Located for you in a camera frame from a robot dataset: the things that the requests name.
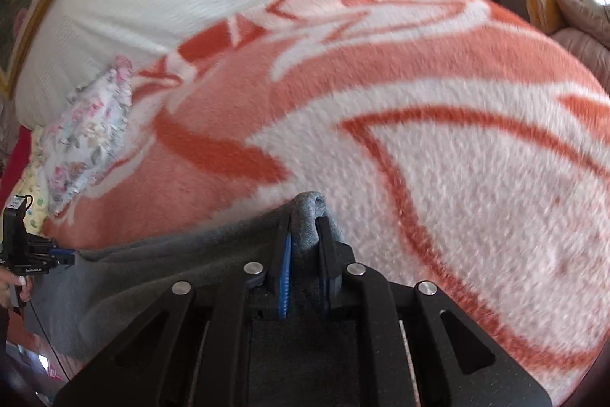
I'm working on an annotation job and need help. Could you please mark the grey fleece pants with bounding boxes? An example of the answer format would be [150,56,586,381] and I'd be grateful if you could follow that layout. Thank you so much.
[22,190,354,407]

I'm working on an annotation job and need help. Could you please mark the person's left hand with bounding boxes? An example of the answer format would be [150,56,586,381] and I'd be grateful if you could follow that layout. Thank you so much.
[0,267,33,309]

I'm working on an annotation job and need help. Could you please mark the yellow cartoon print pillow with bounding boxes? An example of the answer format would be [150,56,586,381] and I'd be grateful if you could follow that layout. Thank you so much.
[19,153,50,235]

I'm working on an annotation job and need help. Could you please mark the red pillow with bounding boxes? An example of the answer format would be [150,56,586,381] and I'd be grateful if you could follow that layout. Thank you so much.
[0,126,31,208]

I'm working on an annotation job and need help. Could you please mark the floral ruffled pillow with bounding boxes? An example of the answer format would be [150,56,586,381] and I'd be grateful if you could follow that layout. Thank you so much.
[39,57,133,215]

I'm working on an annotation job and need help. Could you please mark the orange white floral blanket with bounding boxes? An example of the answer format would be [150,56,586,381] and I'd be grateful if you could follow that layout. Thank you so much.
[45,0,609,405]

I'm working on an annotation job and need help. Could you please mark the beige cushion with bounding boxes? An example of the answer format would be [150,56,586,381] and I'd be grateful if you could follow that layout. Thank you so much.
[552,0,609,92]

